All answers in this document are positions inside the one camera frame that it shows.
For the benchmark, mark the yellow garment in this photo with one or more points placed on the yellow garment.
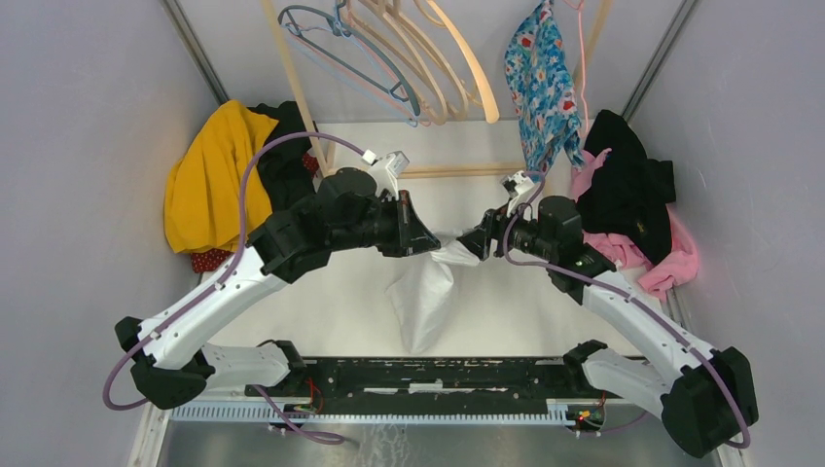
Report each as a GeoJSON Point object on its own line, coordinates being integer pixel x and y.
{"type": "Point", "coordinates": [201, 199]}

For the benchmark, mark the white slotted cable duct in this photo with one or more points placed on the white slotted cable duct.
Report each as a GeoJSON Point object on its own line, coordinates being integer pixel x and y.
{"type": "Point", "coordinates": [211, 411]}

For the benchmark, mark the red dotted garment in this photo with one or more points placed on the red dotted garment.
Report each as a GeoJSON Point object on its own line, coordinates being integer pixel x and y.
{"type": "Point", "coordinates": [210, 260]}

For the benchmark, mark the pink plastic hanger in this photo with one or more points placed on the pink plastic hanger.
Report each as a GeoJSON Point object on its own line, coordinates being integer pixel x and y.
{"type": "Point", "coordinates": [580, 74]}
{"type": "Point", "coordinates": [386, 86]}

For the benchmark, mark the blue floral skirt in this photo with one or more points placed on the blue floral skirt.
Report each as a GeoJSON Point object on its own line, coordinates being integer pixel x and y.
{"type": "Point", "coordinates": [542, 91]}

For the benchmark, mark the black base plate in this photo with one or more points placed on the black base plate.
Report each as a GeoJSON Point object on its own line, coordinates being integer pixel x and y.
{"type": "Point", "coordinates": [433, 386]}

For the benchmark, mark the pink garment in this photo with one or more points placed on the pink garment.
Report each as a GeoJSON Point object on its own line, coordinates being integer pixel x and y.
{"type": "Point", "coordinates": [679, 267]}

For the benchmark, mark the grey plastic hanger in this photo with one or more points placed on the grey plastic hanger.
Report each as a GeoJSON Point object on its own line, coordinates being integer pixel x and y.
{"type": "Point", "coordinates": [367, 58]}

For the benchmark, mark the wooden hanger front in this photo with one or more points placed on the wooden hanger front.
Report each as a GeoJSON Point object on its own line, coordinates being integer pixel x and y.
{"type": "Point", "coordinates": [485, 96]}

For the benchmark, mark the white garment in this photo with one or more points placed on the white garment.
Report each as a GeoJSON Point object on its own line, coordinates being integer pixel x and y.
{"type": "Point", "coordinates": [422, 297]}

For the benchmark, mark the black garment left pile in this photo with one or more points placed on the black garment left pile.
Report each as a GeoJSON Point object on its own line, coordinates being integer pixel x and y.
{"type": "Point", "coordinates": [287, 170]}

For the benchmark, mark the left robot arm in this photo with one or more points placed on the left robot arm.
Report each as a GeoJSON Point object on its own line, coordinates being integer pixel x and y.
{"type": "Point", "coordinates": [173, 359]}

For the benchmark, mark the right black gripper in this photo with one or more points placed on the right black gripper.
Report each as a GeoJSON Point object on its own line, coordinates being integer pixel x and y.
{"type": "Point", "coordinates": [479, 239]}

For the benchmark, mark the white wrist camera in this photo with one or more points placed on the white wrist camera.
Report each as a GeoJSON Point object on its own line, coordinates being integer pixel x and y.
{"type": "Point", "coordinates": [385, 171]}
{"type": "Point", "coordinates": [519, 187]}

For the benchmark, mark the black garment pile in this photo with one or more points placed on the black garment pile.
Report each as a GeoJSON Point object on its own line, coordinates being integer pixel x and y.
{"type": "Point", "coordinates": [287, 170]}
{"type": "Point", "coordinates": [629, 192]}

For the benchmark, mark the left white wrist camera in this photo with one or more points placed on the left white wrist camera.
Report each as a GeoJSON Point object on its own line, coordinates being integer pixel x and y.
{"type": "Point", "coordinates": [385, 171]}

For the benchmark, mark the wooden hanger middle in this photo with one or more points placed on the wooden hanger middle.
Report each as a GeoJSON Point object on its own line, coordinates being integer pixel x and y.
{"type": "Point", "coordinates": [460, 94]}

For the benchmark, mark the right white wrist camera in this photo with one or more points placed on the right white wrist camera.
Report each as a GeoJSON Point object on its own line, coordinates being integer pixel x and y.
{"type": "Point", "coordinates": [519, 187]}

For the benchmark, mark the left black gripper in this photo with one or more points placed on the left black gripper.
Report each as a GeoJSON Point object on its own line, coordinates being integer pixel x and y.
{"type": "Point", "coordinates": [412, 233]}

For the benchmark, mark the wooden hanger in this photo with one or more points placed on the wooden hanger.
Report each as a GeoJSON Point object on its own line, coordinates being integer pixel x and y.
{"type": "Point", "coordinates": [485, 96]}
{"type": "Point", "coordinates": [375, 20]}
{"type": "Point", "coordinates": [460, 94]}

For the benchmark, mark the black garment right pile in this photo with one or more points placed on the black garment right pile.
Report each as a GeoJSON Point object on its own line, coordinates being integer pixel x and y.
{"type": "Point", "coordinates": [629, 192]}

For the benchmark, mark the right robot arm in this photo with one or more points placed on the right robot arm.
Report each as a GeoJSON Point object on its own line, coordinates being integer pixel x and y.
{"type": "Point", "coordinates": [703, 396]}

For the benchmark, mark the light blue plastic hanger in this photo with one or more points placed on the light blue plastic hanger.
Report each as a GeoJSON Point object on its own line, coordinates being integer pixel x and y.
{"type": "Point", "coordinates": [348, 71]}

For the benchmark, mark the wooden hanger back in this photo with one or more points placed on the wooden hanger back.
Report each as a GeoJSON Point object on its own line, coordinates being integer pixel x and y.
{"type": "Point", "coordinates": [375, 20]}

